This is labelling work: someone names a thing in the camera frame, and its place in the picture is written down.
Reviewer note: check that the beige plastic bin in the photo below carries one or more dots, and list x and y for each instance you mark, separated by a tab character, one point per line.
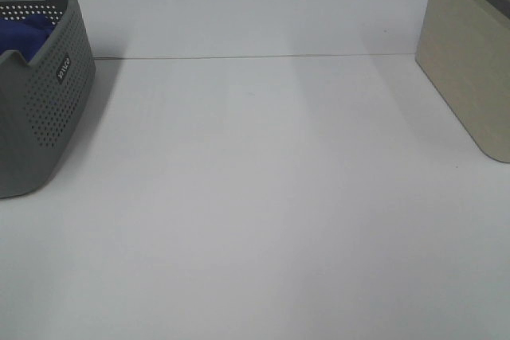
463	49

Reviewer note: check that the grey perforated plastic basket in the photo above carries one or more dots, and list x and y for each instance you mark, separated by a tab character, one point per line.
42	100

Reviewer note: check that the blue microfibre towel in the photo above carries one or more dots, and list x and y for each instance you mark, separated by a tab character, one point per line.
26	36

